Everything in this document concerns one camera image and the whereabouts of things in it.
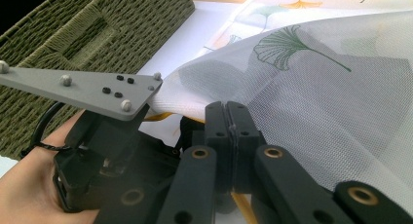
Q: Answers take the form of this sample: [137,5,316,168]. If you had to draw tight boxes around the green woven basket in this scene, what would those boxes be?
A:
[0,0,196,160]

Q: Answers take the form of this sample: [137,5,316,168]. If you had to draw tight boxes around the leaf print mesh laundry bag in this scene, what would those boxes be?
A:
[142,0,413,224]

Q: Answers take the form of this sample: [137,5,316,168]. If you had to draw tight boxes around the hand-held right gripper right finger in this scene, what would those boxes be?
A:
[226,100,267,193]

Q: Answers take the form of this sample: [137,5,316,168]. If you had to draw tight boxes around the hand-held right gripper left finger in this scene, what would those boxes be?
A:
[193,101,233,194]

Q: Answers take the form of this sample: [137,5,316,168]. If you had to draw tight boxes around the left hand-held gripper black cable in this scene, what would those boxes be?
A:
[19,101,86,160]

